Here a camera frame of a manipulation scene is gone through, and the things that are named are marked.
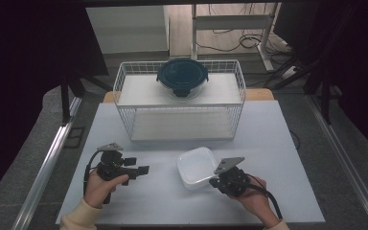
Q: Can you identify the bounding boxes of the person's right hand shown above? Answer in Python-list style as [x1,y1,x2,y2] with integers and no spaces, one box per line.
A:
[231,174,282,226]

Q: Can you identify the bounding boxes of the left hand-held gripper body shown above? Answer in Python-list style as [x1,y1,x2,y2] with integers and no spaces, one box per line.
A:
[95,143,139,187]

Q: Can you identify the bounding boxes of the white wire shelf rack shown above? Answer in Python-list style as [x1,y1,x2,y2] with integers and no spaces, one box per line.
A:
[112,58,247,143]

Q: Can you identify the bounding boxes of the white panel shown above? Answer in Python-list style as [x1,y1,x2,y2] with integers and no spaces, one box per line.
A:
[85,5,171,55]

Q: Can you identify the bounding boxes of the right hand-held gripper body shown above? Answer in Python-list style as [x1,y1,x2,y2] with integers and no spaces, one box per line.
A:
[213,155,251,197]

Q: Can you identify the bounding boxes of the left hand-held gripper black cable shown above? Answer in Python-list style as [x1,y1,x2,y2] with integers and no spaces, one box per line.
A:
[82,149,105,196]

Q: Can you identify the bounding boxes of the white square plastic container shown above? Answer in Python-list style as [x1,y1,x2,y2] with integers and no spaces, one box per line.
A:
[175,146,219,192]

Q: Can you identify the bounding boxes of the round container with blue lid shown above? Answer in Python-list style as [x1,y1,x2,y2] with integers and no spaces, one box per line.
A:
[155,57,210,99]

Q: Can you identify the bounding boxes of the metal rail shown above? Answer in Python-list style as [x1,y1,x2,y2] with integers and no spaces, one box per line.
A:
[306,94,368,230]
[11,96,83,230]

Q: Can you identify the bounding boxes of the white metal desk frame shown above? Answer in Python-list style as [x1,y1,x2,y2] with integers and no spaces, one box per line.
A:
[190,2,283,72]

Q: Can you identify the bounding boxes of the black floor cables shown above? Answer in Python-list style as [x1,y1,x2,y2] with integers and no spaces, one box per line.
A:
[195,3,296,56]

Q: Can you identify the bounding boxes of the dark curtain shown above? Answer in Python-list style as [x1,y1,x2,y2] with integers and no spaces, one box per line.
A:
[0,0,109,209]
[272,0,368,162]

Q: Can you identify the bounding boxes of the person's left hand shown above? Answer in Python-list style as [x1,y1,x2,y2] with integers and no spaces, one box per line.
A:
[82,168,130,210]

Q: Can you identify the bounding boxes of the black metal stand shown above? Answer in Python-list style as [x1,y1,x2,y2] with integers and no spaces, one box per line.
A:
[59,63,113,127]
[264,3,365,126]

